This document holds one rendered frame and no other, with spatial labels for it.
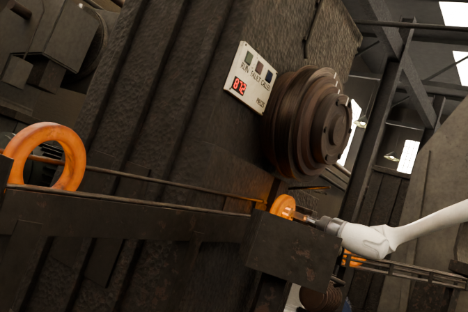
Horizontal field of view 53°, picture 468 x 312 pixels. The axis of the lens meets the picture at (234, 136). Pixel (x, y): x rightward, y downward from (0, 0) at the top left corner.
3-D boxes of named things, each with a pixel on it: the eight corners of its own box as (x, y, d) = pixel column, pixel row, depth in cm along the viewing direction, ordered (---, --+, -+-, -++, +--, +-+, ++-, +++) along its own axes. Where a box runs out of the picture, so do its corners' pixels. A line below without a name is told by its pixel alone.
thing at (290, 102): (259, 163, 171) (299, 44, 177) (307, 189, 209) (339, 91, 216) (274, 167, 167) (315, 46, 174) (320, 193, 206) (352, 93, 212)
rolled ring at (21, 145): (98, 137, 105) (88, 134, 106) (28, 112, 89) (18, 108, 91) (69, 218, 103) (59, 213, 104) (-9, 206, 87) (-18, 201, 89)
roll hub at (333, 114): (302, 151, 174) (325, 81, 178) (328, 169, 197) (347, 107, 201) (315, 154, 171) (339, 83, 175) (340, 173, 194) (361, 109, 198)
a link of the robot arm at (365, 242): (334, 247, 167) (347, 249, 178) (377, 265, 158) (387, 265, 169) (345, 218, 168) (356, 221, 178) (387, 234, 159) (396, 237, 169)
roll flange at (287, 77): (237, 157, 177) (276, 42, 183) (287, 183, 215) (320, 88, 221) (259, 163, 171) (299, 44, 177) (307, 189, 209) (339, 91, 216)
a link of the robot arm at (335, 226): (344, 247, 175) (329, 241, 178) (352, 223, 176) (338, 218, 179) (336, 244, 167) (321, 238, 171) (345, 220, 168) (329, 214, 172)
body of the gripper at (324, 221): (322, 236, 171) (300, 227, 176) (330, 239, 178) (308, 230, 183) (329, 216, 172) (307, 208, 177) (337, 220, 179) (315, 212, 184)
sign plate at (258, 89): (223, 89, 159) (240, 40, 162) (258, 115, 180) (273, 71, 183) (228, 90, 158) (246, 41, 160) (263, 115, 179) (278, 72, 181)
